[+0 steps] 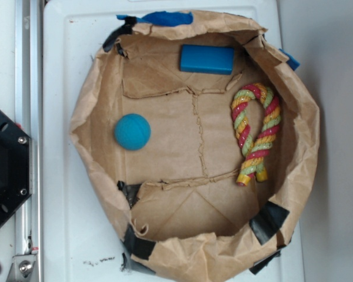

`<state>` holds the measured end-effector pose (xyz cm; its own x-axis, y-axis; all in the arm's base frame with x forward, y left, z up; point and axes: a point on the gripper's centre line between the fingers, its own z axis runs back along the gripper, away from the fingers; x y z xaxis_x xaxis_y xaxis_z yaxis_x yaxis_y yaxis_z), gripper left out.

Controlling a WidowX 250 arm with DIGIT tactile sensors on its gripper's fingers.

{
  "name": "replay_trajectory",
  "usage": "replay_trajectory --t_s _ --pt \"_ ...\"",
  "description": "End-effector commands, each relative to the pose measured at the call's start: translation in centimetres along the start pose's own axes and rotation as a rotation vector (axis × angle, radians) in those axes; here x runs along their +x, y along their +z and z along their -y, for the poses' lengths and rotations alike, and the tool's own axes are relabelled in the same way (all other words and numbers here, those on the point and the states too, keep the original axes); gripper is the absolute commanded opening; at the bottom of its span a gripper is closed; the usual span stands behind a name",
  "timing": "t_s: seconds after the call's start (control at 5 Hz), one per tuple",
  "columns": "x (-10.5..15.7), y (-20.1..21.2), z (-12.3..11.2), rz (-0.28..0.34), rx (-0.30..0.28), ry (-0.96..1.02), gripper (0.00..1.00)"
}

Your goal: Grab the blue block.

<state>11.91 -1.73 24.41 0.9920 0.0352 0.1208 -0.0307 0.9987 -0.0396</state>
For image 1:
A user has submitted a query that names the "aluminium extrusion rail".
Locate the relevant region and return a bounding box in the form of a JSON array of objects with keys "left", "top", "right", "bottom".
[{"left": 15, "top": 1, "right": 45, "bottom": 281}]

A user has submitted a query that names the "metal corner bracket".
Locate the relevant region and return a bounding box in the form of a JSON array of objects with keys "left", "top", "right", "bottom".
[{"left": 6, "top": 254, "right": 37, "bottom": 282}]

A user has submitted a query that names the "brown paper bag tray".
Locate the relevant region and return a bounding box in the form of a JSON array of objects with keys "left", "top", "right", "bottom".
[{"left": 70, "top": 11, "right": 319, "bottom": 281}]

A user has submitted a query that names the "multicolour twisted rope toy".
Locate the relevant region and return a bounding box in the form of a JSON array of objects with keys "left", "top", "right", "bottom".
[{"left": 231, "top": 82, "right": 282, "bottom": 187}]

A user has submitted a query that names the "blue rubber ball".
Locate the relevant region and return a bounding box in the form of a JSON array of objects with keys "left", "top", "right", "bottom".
[{"left": 114, "top": 113, "right": 151, "bottom": 150}]

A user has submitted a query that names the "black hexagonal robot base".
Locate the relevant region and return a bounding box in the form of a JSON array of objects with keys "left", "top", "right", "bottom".
[{"left": 0, "top": 110, "right": 31, "bottom": 228}]

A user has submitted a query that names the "blue rectangular block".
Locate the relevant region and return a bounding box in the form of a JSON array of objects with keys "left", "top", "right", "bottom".
[{"left": 179, "top": 45, "right": 234, "bottom": 75}]

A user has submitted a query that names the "white plastic board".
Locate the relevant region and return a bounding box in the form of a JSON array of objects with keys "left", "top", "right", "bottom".
[{"left": 41, "top": 0, "right": 306, "bottom": 282}]

